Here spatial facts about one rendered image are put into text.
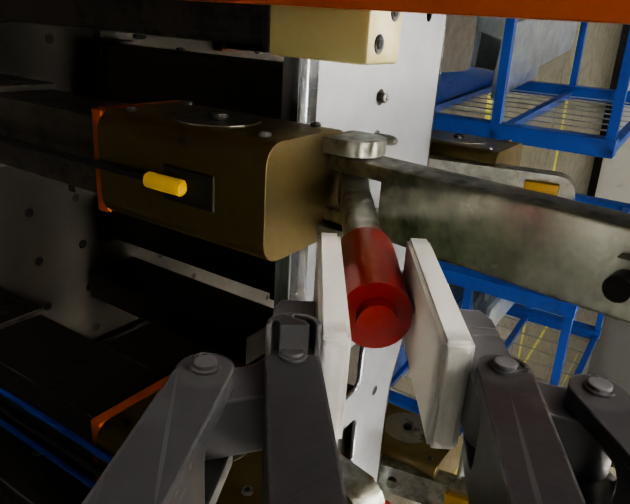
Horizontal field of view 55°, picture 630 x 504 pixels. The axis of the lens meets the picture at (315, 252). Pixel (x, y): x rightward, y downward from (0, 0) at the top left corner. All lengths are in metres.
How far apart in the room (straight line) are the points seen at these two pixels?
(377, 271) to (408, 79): 0.33
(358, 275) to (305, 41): 0.17
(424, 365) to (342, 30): 0.19
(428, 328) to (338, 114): 0.27
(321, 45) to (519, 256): 0.14
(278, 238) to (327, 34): 0.10
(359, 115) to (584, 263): 0.23
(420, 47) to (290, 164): 0.25
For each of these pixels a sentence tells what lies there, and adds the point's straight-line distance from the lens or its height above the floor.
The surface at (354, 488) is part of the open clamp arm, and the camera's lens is 0.36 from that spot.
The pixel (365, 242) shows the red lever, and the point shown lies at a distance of 0.21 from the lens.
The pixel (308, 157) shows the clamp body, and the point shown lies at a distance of 0.30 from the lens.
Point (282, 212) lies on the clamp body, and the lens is 0.29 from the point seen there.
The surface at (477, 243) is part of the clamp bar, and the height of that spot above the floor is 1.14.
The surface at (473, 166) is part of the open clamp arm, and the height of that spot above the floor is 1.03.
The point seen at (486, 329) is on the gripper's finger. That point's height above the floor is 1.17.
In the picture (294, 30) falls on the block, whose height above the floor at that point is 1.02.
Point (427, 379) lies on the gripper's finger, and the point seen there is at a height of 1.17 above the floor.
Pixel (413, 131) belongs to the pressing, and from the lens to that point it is 0.53.
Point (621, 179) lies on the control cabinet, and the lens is 8.54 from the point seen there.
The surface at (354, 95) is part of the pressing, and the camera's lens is 0.43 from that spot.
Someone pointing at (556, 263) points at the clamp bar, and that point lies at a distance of 0.26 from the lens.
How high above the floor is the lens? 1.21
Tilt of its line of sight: 30 degrees down
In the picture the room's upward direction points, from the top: 107 degrees clockwise
